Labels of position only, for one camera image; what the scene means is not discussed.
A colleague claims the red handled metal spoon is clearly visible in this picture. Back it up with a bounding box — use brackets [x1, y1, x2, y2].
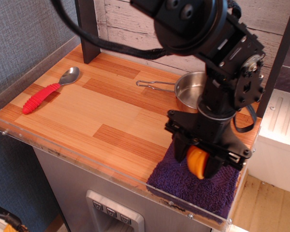
[22, 67, 80, 114]

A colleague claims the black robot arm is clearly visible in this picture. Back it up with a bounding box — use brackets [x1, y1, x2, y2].
[131, 0, 265, 179]

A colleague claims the purple towel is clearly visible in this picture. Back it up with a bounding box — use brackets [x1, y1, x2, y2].
[147, 143, 239, 219]

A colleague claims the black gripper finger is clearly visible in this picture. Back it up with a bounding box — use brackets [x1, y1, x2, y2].
[173, 135, 192, 162]
[204, 156, 226, 179]

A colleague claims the dark right vertical post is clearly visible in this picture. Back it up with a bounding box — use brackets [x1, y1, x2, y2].
[256, 17, 290, 118]

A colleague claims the grey toy fridge cabinet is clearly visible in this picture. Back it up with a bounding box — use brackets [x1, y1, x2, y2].
[34, 148, 211, 232]

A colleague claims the silver dispenser button panel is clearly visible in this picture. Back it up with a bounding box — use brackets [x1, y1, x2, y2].
[86, 190, 145, 232]

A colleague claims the dark vertical post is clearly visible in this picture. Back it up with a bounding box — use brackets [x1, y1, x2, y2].
[256, 17, 290, 118]
[75, 0, 101, 64]

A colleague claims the black yellow object bottom left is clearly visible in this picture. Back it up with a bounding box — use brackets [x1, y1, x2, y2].
[0, 207, 29, 232]

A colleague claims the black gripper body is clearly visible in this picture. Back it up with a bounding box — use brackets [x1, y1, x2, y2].
[165, 102, 252, 169]

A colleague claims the white toy sink unit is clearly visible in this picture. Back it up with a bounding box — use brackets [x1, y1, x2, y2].
[248, 36, 290, 195]

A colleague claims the dark left vertical post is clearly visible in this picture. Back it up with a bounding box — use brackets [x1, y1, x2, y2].
[75, 0, 101, 64]

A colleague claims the small steel pot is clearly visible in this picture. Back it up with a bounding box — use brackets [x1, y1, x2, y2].
[136, 72, 207, 113]

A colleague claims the orange half toy fruit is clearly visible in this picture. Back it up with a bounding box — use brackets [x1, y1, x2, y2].
[186, 146, 209, 180]

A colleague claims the clear acrylic edge guard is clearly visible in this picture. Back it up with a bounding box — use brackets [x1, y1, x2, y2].
[0, 115, 261, 230]

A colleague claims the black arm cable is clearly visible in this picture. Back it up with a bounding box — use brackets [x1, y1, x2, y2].
[50, 0, 169, 60]

